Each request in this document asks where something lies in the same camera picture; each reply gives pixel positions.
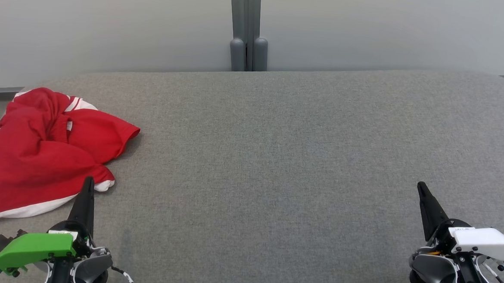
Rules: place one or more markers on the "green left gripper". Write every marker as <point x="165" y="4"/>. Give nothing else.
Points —
<point x="35" y="246"/>

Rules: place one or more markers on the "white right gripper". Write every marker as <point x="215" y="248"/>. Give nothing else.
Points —
<point x="484" y="242"/>

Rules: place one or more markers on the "red Bulls 23 shorts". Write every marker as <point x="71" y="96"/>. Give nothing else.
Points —
<point x="38" y="182"/>

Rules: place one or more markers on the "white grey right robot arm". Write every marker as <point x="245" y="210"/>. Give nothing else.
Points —
<point x="435" y="267"/>

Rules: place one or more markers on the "grey partition post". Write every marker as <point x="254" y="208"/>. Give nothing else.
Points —
<point x="245" y="20"/>

